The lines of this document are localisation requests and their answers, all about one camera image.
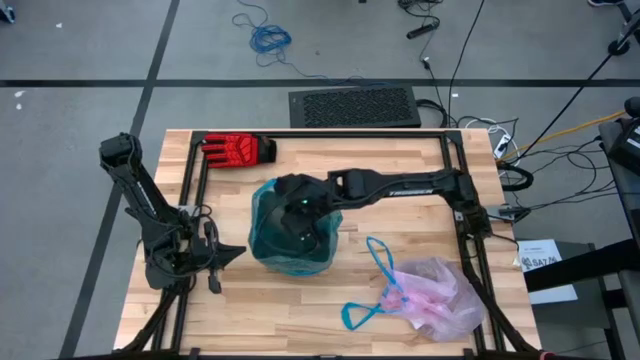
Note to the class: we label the grey side cabinet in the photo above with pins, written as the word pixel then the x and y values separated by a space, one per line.
pixel 575 325

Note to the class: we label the teal cloth bag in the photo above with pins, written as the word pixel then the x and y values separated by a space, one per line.
pixel 262 240

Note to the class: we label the clear plastic trash bag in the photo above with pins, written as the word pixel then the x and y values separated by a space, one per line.
pixel 435 300

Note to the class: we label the red and black glove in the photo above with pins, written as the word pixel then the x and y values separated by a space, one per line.
pixel 235 149

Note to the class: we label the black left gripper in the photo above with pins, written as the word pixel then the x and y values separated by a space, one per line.
pixel 202 252

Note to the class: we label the black side beam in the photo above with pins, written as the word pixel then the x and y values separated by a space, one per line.
pixel 590 265

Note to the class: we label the black perforated metal case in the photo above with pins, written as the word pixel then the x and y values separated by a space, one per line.
pixel 350 107

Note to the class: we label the black stand pole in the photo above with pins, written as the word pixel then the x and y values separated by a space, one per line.
pixel 575 96

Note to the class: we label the grey side table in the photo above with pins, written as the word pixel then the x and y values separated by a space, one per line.
pixel 630 225

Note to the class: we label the white power strip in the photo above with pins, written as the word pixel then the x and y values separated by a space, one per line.
pixel 502 146

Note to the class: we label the black desk device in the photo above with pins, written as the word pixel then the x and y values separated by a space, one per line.
pixel 627 145

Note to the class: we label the dark floor object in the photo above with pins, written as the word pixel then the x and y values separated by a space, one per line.
pixel 6 15

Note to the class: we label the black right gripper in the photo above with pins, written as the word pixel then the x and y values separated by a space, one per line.
pixel 305 205

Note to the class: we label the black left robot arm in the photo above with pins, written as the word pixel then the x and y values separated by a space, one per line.
pixel 145 210

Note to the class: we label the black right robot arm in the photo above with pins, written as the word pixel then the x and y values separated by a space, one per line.
pixel 425 187

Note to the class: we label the white printed paper sign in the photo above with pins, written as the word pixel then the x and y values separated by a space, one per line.
pixel 537 252

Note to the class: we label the black metal table frame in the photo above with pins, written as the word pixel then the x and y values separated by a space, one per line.
pixel 375 134

